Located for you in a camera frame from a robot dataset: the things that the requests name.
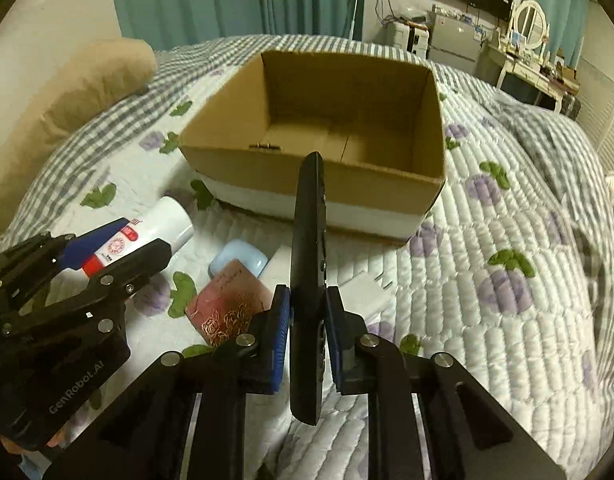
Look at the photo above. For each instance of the cardboard box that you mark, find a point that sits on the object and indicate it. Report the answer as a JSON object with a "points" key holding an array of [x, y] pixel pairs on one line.
{"points": [[337, 110]]}

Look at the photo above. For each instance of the beige pillow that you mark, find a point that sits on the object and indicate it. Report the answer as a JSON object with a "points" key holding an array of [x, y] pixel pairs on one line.
{"points": [[82, 105]]}

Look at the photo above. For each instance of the white spray bottle red label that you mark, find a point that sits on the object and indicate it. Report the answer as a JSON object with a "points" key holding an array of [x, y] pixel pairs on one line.
{"points": [[162, 225]]}

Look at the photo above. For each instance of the person's left hand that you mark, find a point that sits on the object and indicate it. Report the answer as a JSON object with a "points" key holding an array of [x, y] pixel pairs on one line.
{"points": [[52, 443]]}

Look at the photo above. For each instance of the small white box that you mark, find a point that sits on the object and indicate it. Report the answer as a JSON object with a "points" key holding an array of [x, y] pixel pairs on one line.
{"points": [[279, 270]]}

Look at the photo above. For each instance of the pink rose-patterned box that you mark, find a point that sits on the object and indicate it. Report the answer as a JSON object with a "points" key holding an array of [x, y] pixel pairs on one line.
{"points": [[227, 305]]}

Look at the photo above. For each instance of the white floral quilted blanket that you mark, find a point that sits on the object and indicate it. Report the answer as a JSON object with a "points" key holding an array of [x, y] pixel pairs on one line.
{"points": [[487, 270]]}

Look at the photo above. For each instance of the silver mini fridge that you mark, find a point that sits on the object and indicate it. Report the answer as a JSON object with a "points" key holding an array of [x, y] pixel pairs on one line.
{"points": [[454, 40]]}

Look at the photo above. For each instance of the white vanity table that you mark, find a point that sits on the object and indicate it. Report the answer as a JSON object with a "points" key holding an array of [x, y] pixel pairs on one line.
{"points": [[529, 72]]}

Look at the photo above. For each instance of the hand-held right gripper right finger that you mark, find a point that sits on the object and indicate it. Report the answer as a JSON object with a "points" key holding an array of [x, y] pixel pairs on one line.
{"points": [[335, 342]]}

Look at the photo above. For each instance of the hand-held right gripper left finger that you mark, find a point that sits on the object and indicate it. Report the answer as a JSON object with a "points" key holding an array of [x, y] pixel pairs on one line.
{"points": [[282, 341]]}

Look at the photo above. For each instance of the white oval mirror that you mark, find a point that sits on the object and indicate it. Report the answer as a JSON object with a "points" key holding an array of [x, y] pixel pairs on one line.
{"points": [[531, 20]]}

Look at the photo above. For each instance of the black remote control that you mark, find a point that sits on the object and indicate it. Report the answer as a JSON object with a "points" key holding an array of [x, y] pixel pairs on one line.
{"points": [[309, 260]]}

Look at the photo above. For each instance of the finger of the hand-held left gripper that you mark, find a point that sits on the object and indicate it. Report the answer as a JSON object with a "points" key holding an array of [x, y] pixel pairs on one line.
{"points": [[27, 265], [112, 285]]}

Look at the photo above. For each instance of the white charger plug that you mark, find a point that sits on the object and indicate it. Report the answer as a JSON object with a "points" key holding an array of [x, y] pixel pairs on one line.
{"points": [[364, 292]]}

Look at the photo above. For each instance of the light blue case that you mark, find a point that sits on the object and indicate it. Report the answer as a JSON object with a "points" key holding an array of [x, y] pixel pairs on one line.
{"points": [[237, 257]]}

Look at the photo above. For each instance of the white appliance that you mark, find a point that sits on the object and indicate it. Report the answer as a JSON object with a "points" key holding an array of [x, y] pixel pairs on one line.
{"points": [[409, 36]]}

